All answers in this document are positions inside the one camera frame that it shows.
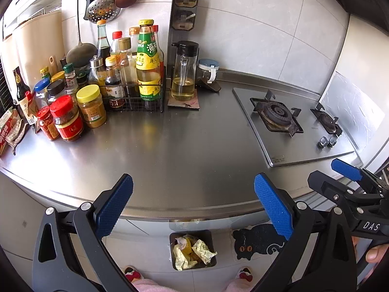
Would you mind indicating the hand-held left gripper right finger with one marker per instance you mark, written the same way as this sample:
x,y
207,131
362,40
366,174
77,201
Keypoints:
x,y
272,206

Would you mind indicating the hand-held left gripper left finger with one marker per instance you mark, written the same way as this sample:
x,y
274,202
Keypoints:
x,y
117,203

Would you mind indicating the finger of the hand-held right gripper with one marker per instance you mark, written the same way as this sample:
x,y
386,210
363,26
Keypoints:
x,y
346,168
325,184

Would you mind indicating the grey metal trash bin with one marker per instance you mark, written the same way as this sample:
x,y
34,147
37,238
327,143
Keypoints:
x,y
203,234

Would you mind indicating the person's right hand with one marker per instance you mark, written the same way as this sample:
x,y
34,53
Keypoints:
x,y
376,252

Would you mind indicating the silver stove knob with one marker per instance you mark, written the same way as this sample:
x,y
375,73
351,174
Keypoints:
x,y
332,140
322,143

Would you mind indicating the large black cat rug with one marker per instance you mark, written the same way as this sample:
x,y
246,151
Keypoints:
x,y
258,237

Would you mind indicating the grey kitchen cabinet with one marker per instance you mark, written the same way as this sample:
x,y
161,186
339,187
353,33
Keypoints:
x,y
146,240

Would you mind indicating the small black burner grate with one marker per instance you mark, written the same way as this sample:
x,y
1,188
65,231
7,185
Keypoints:
x,y
326,120

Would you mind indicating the silver foil splash guard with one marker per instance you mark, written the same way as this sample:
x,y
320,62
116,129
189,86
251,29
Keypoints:
x,y
352,112

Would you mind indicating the steel gas stove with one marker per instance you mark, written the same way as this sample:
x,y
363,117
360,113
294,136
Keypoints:
x,y
273,146

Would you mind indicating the person's left slipper with red bow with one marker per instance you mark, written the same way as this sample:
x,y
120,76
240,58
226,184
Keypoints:
x,y
133,273

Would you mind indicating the person's slipper with red bow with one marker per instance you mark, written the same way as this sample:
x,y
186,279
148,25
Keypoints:
x,y
244,274
133,273

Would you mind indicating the person's right slipper with red bow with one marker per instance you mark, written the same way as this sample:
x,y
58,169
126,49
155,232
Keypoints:
x,y
244,274

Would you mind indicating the pale yellow crumpled paper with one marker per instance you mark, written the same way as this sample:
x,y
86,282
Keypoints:
x,y
205,251
180,260

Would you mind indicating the crumpled yellow mesh wrapper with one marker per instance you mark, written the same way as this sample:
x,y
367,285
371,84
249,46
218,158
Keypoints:
x,y
186,245

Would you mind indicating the large black burner grate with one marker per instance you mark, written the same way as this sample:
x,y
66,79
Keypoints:
x,y
278,112

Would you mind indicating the person's right leg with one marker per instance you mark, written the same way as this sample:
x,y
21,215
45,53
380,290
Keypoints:
x,y
237,287

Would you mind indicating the person's leg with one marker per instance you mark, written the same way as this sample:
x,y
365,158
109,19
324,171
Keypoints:
x,y
237,287
146,287

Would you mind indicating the person's left leg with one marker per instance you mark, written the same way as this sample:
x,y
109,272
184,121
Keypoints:
x,y
146,287

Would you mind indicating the large red lid jar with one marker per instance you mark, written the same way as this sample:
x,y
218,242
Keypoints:
x,y
68,124

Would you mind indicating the small red chilli jar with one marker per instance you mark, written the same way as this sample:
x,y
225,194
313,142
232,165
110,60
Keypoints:
x,y
48,127

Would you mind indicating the yellow cap soy sauce bottle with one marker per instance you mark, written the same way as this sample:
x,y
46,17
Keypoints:
x,y
114,91

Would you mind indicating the printed coaster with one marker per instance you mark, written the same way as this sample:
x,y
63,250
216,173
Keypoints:
x,y
182,105

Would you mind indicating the patterned cloth pouch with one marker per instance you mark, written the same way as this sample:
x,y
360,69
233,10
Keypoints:
x,y
18,133

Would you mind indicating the black lid jar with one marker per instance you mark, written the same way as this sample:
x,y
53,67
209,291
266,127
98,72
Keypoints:
x,y
56,89

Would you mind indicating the steel top glass cruet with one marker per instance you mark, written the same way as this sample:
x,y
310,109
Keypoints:
x,y
96,76

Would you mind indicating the dark lid small jar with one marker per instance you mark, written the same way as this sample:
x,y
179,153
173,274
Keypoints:
x,y
82,79

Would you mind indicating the green cap spice bottle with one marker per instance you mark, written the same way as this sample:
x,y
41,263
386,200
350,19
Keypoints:
x,y
70,80

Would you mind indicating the glass oil dispenser black lid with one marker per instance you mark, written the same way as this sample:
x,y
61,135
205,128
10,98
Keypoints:
x,y
184,88

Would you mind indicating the black plastic holder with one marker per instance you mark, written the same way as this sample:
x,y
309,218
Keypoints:
x,y
212,86

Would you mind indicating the gold cap clear bottle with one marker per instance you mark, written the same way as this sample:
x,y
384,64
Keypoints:
x,y
126,67

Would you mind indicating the blue lid plastic jar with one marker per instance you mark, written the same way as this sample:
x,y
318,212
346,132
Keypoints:
x,y
42,88

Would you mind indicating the green label oil bottle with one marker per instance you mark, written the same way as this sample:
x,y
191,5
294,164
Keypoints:
x,y
148,67

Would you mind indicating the flat yellow lid jar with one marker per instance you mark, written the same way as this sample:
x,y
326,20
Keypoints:
x,y
57,76

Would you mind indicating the tall dark sauce bottle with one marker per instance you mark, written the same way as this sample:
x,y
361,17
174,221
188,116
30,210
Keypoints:
x,y
20,91

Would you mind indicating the small yellow cap bottle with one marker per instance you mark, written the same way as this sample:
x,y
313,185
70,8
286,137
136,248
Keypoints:
x,y
45,73

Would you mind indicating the glass jar with blue lid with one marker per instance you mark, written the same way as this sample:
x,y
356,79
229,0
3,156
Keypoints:
x,y
203,73

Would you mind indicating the large black ladle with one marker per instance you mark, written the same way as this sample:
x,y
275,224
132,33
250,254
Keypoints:
x,y
80,54

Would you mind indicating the dark bottle with gold cap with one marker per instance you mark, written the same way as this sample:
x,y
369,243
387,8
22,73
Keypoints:
x,y
102,45

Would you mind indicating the red cap clear bottle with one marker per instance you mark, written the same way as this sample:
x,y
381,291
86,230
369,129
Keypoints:
x,y
116,44

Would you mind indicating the orange cap bottle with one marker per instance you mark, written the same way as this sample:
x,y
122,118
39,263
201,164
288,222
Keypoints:
x,y
134,36

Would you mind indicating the steel seasoning rack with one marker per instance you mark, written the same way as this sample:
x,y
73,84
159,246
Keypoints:
x,y
170,36

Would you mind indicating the beige cutting board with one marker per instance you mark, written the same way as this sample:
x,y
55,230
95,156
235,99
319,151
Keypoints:
x,y
36,42

